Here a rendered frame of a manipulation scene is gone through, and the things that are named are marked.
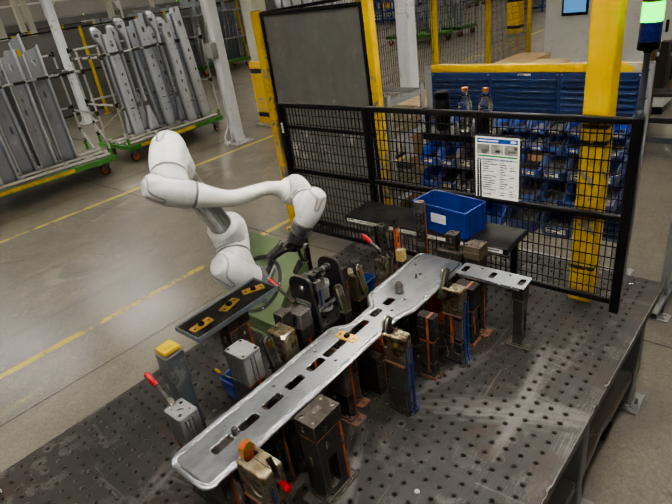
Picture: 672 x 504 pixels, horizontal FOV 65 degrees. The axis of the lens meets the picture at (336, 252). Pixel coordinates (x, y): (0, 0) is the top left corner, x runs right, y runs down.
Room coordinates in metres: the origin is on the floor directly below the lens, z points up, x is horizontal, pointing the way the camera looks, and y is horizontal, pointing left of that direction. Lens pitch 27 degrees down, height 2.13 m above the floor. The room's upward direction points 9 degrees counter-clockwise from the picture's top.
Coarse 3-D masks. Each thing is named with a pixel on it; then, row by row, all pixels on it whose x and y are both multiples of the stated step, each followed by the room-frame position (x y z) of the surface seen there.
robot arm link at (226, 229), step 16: (160, 144) 1.92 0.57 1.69; (176, 144) 1.94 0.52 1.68; (160, 160) 1.86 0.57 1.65; (176, 160) 1.87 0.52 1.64; (192, 160) 2.00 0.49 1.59; (192, 176) 1.97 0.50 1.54; (208, 208) 2.08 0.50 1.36; (208, 224) 2.14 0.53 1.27; (224, 224) 2.16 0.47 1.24; (240, 224) 2.24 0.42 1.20; (224, 240) 2.17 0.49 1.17; (240, 240) 2.20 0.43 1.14
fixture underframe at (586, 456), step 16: (640, 336) 1.94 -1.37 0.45; (640, 352) 1.97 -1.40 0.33; (624, 368) 1.97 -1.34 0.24; (624, 384) 1.87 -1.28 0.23; (608, 400) 1.79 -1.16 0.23; (624, 400) 1.95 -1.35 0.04; (640, 400) 1.96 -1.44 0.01; (608, 416) 1.70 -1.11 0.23; (592, 432) 1.62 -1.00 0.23; (592, 448) 1.54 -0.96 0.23; (576, 464) 1.40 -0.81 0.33; (560, 480) 1.41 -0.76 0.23; (576, 480) 1.40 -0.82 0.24; (560, 496) 1.34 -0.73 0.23; (576, 496) 1.39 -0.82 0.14
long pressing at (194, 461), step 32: (416, 256) 2.05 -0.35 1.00; (384, 288) 1.83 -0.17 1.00; (416, 288) 1.79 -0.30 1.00; (320, 352) 1.47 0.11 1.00; (352, 352) 1.45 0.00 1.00; (320, 384) 1.31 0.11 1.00; (224, 416) 1.23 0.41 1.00; (288, 416) 1.19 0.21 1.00; (192, 448) 1.12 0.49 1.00; (224, 448) 1.10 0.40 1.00; (192, 480) 1.01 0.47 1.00
